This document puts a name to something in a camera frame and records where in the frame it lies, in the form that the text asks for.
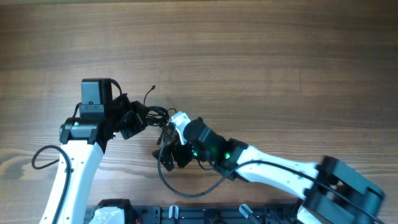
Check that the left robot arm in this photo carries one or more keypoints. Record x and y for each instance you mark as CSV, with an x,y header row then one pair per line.
x,y
84,137

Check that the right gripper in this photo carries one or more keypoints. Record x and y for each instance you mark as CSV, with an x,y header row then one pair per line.
x,y
178,149

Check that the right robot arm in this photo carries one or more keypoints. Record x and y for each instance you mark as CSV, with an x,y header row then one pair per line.
x,y
329,191

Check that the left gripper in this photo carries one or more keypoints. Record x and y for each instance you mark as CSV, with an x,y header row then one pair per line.
x,y
136,107

